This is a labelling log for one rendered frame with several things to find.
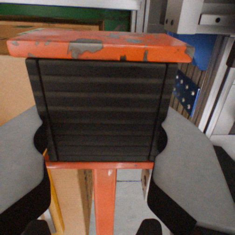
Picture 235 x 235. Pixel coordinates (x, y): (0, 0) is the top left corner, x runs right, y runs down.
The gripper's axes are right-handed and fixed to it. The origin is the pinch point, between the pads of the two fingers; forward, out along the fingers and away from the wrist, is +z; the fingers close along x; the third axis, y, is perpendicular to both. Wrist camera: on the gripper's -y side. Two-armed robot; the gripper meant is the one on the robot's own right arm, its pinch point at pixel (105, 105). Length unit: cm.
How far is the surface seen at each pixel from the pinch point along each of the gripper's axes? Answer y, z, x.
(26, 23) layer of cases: -1, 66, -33
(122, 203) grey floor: 215, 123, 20
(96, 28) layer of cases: 0, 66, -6
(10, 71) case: 1.9, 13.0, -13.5
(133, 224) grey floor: 275, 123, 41
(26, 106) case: 7.4, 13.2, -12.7
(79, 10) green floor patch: -6, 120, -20
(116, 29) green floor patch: 4, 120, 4
